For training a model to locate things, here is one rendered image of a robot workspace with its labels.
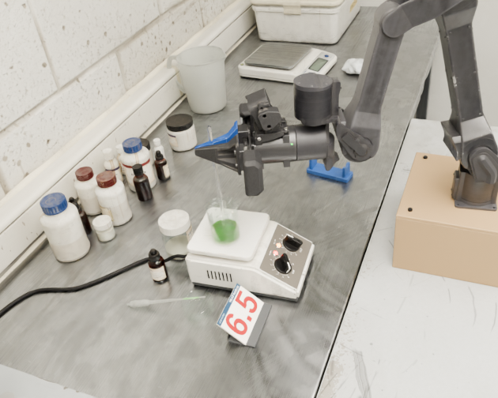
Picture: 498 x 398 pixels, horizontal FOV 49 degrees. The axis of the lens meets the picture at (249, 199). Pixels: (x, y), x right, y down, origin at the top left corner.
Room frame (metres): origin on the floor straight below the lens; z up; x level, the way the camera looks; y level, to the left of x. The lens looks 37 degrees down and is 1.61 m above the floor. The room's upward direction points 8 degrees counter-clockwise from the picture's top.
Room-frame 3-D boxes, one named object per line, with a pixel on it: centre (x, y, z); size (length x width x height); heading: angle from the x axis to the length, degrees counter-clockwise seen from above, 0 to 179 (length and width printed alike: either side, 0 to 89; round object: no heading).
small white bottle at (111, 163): (1.07, 0.30, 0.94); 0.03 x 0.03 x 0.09
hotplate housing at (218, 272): (0.73, 0.02, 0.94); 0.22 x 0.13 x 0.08; 68
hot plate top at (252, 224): (0.74, 0.04, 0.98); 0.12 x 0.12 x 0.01; 68
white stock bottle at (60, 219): (0.84, 0.36, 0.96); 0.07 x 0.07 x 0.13
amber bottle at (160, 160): (1.06, 0.19, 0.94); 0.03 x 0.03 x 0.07
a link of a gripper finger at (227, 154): (0.71, 0.04, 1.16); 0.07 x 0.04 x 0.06; 88
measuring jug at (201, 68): (1.40, 0.09, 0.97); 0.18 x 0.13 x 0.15; 64
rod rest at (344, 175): (0.99, -0.18, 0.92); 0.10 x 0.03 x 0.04; 53
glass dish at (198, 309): (0.64, 0.11, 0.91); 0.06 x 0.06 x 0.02
